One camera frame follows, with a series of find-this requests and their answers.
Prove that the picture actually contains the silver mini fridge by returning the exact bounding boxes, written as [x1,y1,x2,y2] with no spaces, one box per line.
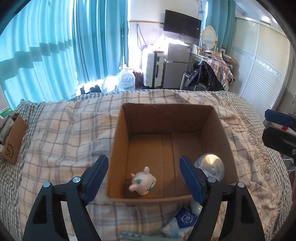
[163,43,191,89]

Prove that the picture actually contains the small SF cardboard box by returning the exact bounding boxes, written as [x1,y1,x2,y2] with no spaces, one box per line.
[1,113,28,165]

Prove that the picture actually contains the middle blue curtain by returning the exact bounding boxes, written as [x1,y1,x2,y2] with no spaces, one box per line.
[72,0,128,84]

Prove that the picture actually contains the blue Vinda tissue pack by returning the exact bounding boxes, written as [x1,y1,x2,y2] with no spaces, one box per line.
[161,207,198,240]

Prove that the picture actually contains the white cartoon plush toy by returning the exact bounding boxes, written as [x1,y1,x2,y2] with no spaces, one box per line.
[128,166,157,196]

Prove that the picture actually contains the large open cardboard box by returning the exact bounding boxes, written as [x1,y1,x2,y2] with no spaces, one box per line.
[106,103,238,204]

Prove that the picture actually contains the white plastic bag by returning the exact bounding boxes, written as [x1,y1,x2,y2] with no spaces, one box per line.
[117,67,135,91]

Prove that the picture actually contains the pale blue oval case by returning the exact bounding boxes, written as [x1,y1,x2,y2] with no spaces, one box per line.
[190,199,202,217]

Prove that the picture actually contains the white suitcase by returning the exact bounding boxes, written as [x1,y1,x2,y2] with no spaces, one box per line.
[142,48,165,88]

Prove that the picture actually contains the blue curtain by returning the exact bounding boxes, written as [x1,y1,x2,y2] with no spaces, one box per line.
[72,0,128,84]
[1,1,78,109]

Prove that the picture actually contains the oval vanity mirror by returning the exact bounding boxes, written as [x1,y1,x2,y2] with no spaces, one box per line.
[201,26,218,50]

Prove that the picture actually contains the white sliding wardrobe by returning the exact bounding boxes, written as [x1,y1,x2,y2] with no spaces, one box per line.
[230,18,290,113]

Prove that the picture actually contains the black wall television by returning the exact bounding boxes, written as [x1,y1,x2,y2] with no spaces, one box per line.
[164,9,202,39]

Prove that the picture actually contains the left blue curtain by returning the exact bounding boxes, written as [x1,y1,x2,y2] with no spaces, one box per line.
[1,1,78,109]

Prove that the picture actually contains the gingham grey bed sheet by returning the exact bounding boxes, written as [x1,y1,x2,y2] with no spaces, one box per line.
[1,100,45,232]

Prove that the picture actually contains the dark jacket on chair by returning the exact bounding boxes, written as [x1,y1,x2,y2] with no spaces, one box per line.
[184,61,224,91]

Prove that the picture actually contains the right teal curtain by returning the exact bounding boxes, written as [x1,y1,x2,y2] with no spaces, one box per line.
[205,0,236,53]

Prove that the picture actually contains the plaid shirt on chair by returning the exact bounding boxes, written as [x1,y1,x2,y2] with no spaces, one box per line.
[205,58,235,91]

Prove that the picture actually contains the plaid beige blanket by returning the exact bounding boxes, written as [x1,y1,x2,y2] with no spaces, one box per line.
[18,90,292,240]

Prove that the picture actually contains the light green clothes hanger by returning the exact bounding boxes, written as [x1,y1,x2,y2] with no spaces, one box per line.
[116,230,183,241]

